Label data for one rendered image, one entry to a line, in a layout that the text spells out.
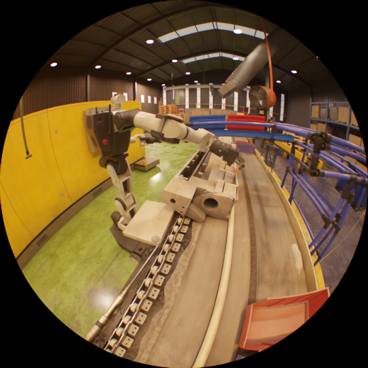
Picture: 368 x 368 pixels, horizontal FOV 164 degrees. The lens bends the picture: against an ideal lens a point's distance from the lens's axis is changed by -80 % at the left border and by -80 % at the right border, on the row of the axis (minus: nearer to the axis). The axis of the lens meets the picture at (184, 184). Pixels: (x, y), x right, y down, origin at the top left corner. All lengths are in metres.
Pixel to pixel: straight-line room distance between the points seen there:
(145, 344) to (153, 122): 0.88
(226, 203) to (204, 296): 0.47
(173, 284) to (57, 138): 2.30
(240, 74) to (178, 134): 7.54
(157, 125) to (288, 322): 1.01
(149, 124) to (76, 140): 2.00
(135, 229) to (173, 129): 0.53
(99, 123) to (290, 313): 1.33
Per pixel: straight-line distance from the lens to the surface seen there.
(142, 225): 0.72
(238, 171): 0.77
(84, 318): 1.64
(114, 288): 1.50
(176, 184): 0.67
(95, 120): 0.82
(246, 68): 8.19
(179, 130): 0.56
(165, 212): 0.76
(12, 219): 2.39
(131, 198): 1.20
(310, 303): 0.76
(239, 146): 2.34
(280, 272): 0.73
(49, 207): 2.41
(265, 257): 0.73
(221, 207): 0.73
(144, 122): 0.61
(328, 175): 0.66
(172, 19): 11.88
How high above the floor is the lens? 1.31
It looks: 30 degrees down
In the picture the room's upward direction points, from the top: 1 degrees counter-clockwise
